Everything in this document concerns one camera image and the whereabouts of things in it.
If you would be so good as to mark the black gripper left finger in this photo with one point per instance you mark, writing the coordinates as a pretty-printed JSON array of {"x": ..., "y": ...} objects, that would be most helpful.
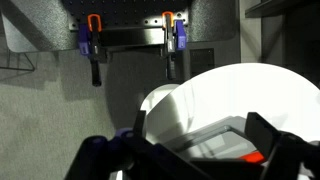
[{"x": 110, "y": 156}]

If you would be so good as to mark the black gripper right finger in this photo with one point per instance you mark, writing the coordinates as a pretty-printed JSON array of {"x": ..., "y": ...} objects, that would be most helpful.
[{"x": 286, "y": 156}]

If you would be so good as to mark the grey toy stove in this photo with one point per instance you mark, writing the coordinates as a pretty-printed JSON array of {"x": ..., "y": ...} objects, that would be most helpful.
[{"x": 213, "y": 140}]

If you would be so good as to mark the purple orange bar clamp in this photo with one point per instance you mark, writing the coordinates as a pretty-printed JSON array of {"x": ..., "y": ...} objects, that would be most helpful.
[
  {"x": 171, "y": 50},
  {"x": 96, "y": 56}
]

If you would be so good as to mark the dark grey mounting table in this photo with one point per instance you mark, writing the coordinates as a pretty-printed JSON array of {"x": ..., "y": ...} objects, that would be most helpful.
[{"x": 40, "y": 23}]

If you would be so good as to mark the round white pedestal table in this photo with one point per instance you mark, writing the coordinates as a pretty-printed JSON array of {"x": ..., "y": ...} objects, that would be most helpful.
[{"x": 250, "y": 90}]

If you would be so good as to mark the dark wall shelf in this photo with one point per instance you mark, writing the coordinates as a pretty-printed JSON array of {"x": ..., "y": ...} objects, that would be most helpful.
[{"x": 276, "y": 7}]

